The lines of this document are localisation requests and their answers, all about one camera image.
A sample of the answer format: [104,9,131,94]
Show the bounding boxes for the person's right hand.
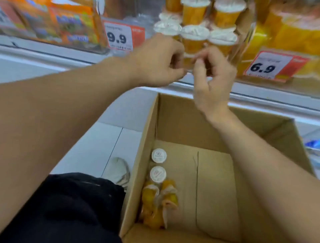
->
[192,46,238,120]

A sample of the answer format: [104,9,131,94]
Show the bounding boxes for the person's left hand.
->
[126,32,187,88]

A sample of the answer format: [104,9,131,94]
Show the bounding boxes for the cluster of white-lid jelly cups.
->
[154,0,247,68]

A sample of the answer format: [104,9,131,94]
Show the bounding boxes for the brown cardboard box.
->
[119,92,315,243]

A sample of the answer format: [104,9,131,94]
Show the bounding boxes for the pile of yellow jelly cups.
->
[139,148,179,230]

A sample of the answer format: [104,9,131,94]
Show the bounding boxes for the person's left forearm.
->
[0,56,137,233]

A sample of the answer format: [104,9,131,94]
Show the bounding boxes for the person's right forearm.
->
[207,107,320,243]

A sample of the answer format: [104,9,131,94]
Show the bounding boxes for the person's white shoe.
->
[105,157,131,191]

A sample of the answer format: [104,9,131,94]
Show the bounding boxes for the person's black trousers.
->
[0,173,125,243]

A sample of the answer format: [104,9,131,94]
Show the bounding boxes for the orange white price tag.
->
[244,51,310,82]
[104,21,145,51]

